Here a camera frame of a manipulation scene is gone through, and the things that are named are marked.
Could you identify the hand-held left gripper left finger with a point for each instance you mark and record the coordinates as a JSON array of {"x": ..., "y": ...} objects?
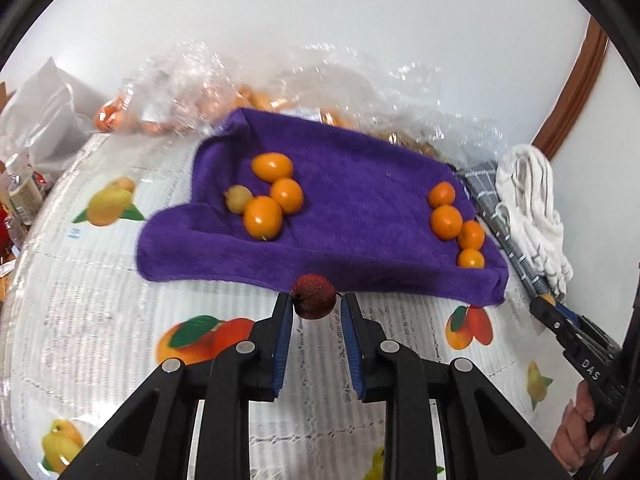
[{"x": 282, "y": 350}]

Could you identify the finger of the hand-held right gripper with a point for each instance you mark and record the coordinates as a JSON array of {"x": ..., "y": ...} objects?
[{"x": 557, "y": 317}]

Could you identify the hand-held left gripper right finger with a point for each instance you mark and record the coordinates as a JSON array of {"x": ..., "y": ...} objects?
[{"x": 352, "y": 350}]

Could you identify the dark red bumpy fruit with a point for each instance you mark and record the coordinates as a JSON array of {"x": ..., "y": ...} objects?
[{"x": 312, "y": 296}]

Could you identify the small orange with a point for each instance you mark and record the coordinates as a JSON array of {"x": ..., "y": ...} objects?
[
  {"x": 471, "y": 258},
  {"x": 471, "y": 235},
  {"x": 263, "y": 217},
  {"x": 271, "y": 166},
  {"x": 446, "y": 221},
  {"x": 442, "y": 194},
  {"x": 287, "y": 195}
]

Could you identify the yellow-green fruit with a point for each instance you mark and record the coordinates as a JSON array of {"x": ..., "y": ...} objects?
[{"x": 237, "y": 198}]

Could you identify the person's right hand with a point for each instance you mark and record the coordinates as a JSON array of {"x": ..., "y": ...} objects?
[{"x": 570, "y": 440}]

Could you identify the white striped towel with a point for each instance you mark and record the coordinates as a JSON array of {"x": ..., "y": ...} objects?
[{"x": 530, "y": 200}]

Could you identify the purple towel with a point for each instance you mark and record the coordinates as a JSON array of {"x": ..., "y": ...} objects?
[{"x": 360, "y": 210}]

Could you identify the grey plaid cloth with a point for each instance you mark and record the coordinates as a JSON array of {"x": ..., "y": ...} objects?
[{"x": 487, "y": 195}]

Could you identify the fruit print tablecloth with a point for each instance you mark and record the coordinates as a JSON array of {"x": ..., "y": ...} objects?
[{"x": 100, "y": 285}]

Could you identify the clear plastic bag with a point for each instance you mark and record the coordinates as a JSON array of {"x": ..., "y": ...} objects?
[{"x": 350, "y": 85}]

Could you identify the bagged oranges pile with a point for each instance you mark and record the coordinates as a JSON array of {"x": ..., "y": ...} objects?
[{"x": 112, "y": 117}]

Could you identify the labelled plastic bottle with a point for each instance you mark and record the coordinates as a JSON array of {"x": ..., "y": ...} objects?
[{"x": 25, "y": 197}]

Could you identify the red box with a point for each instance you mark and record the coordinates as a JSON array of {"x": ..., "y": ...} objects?
[{"x": 3, "y": 230}]

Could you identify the white paper bag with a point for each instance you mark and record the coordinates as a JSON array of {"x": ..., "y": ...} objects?
[{"x": 45, "y": 110}]

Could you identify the cardboard box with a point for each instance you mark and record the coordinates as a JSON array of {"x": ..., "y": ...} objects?
[{"x": 5, "y": 97}]

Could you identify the brown wooden door frame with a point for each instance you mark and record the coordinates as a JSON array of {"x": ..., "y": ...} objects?
[{"x": 575, "y": 90}]

